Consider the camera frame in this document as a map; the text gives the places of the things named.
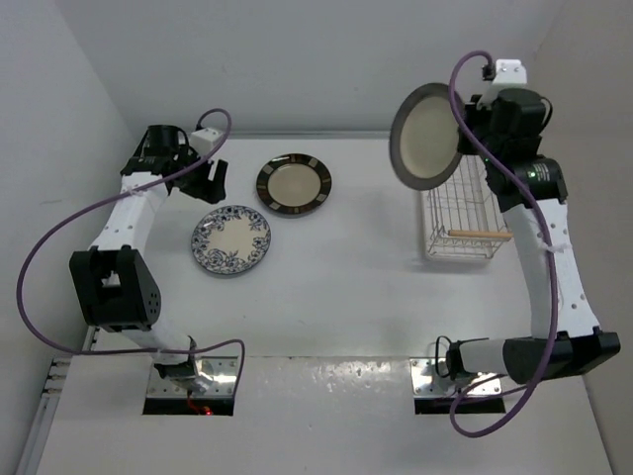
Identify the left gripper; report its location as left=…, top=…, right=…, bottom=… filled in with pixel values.
left=173, top=143, right=226, bottom=204

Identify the blue floral plate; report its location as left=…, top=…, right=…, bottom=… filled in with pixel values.
left=191, top=205, right=272, bottom=276

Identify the grey rimmed cream plate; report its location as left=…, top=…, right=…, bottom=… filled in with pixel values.
left=389, top=82, right=461, bottom=191

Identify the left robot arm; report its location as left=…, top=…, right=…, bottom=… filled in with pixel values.
left=69, top=125, right=227, bottom=395

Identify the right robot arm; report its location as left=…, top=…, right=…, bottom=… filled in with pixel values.
left=446, top=88, right=620, bottom=384

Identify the black rimmed patterned plate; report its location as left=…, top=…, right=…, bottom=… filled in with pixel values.
left=255, top=153, right=332, bottom=217

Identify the white drip tray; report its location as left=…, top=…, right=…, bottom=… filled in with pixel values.
left=418, top=192, right=498, bottom=265

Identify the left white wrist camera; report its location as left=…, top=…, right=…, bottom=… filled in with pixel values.
left=189, top=128, right=223, bottom=155

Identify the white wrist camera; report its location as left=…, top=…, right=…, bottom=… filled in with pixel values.
left=477, top=59, right=527, bottom=109
left=189, top=128, right=223, bottom=155

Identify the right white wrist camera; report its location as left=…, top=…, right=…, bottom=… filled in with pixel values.
left=477, top=59, right=527, bottom=109

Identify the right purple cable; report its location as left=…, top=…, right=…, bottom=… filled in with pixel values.
left=448, top=50, right=560, bottom=438

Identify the purple cable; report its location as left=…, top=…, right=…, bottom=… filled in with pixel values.
left=448, top=50, right=560, bottom=438
left=16, top=109, right=245, bottom=395

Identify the white wire dish rack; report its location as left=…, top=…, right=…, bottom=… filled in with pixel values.
left=425, top=155, right=513, bottom=249

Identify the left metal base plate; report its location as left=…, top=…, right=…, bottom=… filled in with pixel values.
left=146, top=356, right=237, bottom=399

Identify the metal base plate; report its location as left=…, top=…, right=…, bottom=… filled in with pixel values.
left=146, top=356, right=237, bottom=399
left=409, top=357, right=502, bottom=399

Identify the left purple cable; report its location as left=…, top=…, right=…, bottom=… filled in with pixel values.
left=16, top=109, right=245, bottom=395

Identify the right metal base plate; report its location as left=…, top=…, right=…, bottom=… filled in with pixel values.
left=409, top=357, right=502, bottom=399

